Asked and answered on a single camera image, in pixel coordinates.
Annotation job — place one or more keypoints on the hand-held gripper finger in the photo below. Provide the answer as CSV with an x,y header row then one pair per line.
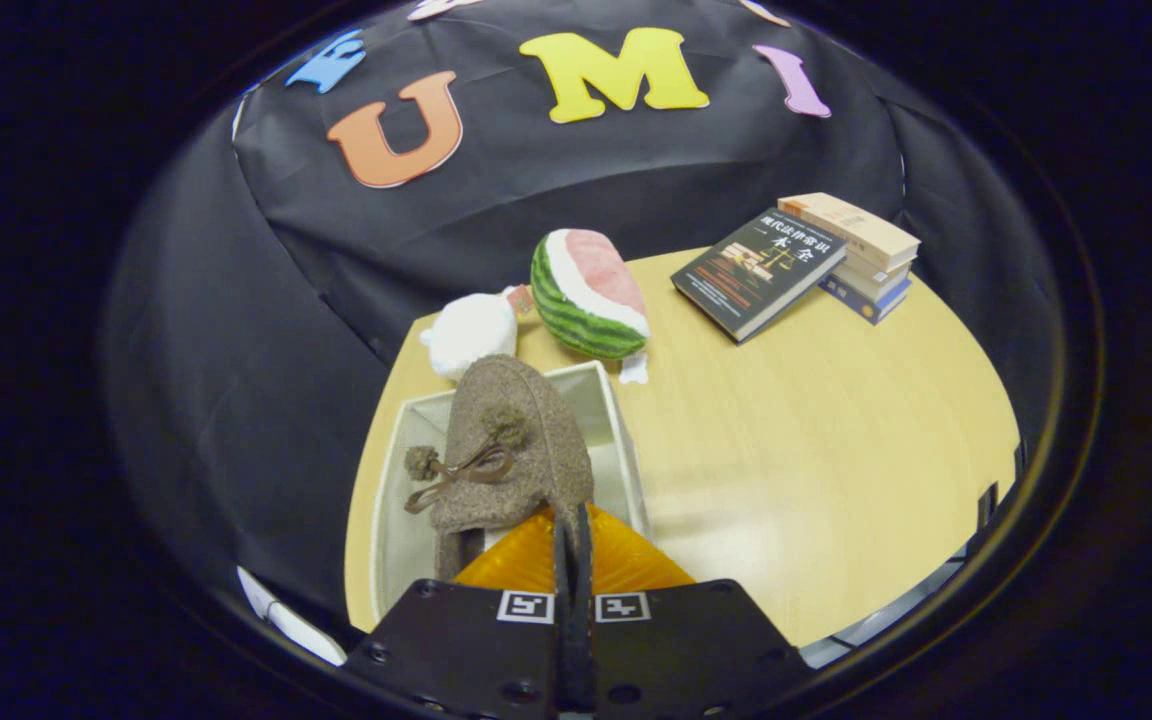
x,y
586,650
564,640

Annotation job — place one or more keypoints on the watermelon slice plush toy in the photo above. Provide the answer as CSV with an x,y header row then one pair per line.
x,y
576,310

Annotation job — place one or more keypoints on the white plush toy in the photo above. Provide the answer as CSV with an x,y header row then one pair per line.
x,y
471,335

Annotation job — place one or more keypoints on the white tube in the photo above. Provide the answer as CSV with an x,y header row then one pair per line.
x,y
291,620

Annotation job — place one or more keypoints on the cream book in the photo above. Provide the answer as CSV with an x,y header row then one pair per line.
x,y
881,278

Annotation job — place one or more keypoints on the cream fabric storage box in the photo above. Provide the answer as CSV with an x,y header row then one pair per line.
x,y
401,540

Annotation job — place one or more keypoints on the black backdrop cloth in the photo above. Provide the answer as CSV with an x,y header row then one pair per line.
x,y
236,350

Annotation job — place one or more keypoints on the brown fuzzy shoe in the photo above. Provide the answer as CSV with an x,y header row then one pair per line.
x,y
536,440

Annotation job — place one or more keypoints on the black paperback book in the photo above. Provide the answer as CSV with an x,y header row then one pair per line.
x,y
756,270

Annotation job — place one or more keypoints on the blue book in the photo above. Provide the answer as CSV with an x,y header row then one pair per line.
x,y
871,302

